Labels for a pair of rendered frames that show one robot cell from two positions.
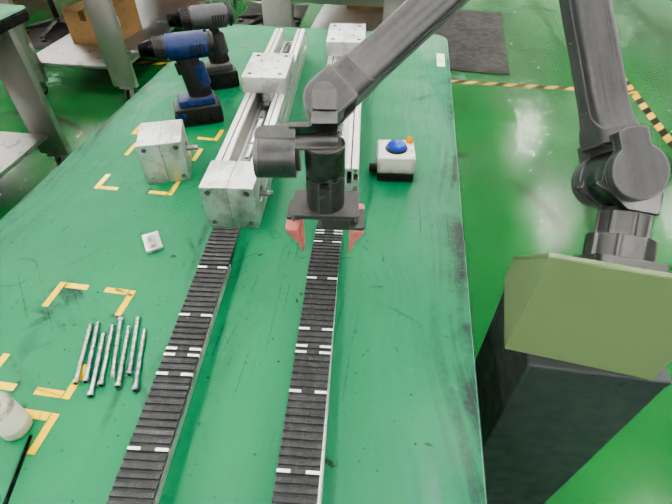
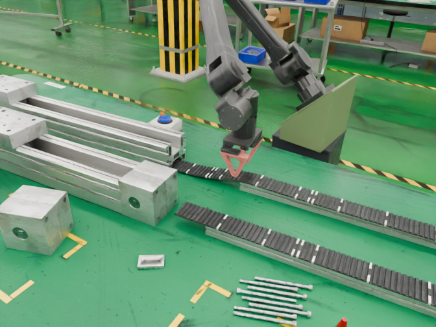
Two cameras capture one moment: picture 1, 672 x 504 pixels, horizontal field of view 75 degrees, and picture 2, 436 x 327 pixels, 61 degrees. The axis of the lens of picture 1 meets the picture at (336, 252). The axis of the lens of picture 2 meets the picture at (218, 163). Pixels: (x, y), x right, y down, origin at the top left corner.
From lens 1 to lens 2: 0.84 m
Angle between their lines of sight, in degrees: 54
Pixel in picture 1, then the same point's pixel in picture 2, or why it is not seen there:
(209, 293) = (248, 228)
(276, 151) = (244, 105)
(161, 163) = (58, 224)
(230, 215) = (166, 204)
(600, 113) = (279, 43)
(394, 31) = (223, 28)
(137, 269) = (179, 277)
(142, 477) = (388, 276)
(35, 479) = not seen: outside the picture
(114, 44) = not seen: outside the picture
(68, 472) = not seen: outside the picture
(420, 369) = (325, 177)
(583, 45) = (257, 19)
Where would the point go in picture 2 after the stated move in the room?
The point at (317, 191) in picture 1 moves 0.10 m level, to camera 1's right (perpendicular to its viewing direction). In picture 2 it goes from (254, 122) to (265, 107)
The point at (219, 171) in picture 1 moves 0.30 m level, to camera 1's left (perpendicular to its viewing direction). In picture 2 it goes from (139, 179) to (30, 277)
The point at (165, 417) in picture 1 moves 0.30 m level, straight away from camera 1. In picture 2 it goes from (348, 261) to (194, 298)
